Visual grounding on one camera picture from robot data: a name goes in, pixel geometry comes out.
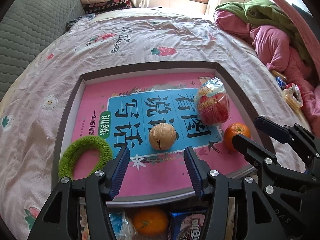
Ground green blanket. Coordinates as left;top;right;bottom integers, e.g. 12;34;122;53
215;0;313;64

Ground blue cookie snack packet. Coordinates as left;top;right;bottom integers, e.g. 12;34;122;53
168;210;206;240

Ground dark shallow cardboard box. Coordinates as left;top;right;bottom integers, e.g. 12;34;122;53
52;61;274;207

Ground pink quilted pillow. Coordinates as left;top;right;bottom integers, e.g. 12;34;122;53
272;0;320;75

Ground dark patterned cloth by headboard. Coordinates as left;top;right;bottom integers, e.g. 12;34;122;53
66;14;95;32

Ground orange tangerine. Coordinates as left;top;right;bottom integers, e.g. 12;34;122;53
132;207;169;236
223;122;251;152

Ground pink blue children's book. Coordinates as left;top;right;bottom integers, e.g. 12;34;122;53
72;73;248;201

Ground green fuzzy ring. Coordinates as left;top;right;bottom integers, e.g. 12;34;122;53
58;135;114;181

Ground pink strawberry bear bedsheet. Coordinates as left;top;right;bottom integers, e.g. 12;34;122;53
1;9;309;239

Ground black wall television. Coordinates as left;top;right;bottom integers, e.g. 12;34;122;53
292;4;313;27

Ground King Egg blue wrapper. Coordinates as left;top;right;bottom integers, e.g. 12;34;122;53
194;77;229;126

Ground stack of folded blankets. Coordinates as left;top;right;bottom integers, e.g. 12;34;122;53
80;0;134;14

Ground snack wrappers beside duvet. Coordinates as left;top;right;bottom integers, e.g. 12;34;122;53
271;70;303;113

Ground grey quilted headboard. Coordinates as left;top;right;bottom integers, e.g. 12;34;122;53
1;0;85;96

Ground pink crumpled duvet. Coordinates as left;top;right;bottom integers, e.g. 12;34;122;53
215;10;319;137

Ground tan walnut ball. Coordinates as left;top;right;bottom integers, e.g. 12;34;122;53
149;123;176;151

